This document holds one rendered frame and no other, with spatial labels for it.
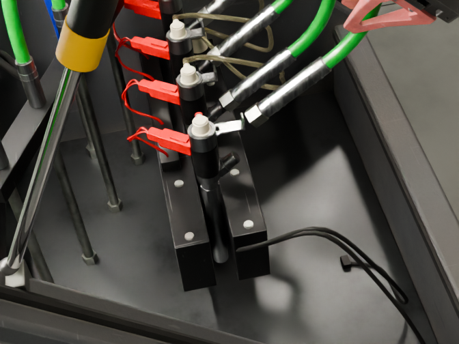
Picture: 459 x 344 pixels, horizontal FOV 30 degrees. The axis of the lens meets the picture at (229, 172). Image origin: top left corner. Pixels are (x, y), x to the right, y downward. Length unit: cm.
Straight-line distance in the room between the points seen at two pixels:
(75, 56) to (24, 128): 53
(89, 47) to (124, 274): 74
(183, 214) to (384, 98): 32
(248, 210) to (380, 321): 21
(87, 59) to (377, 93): 76
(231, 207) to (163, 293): 18
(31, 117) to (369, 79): 45
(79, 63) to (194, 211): 58
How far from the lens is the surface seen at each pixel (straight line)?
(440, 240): 95
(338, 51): 82
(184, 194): 95
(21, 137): 89
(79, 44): 36
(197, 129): 85
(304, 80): 83
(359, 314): 103
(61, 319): 49
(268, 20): 98
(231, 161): 89
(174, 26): 97
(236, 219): 92
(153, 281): 107
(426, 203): 98
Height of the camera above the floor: 168
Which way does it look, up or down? 47 degrees down
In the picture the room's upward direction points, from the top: 7 degrees counter-clockwise
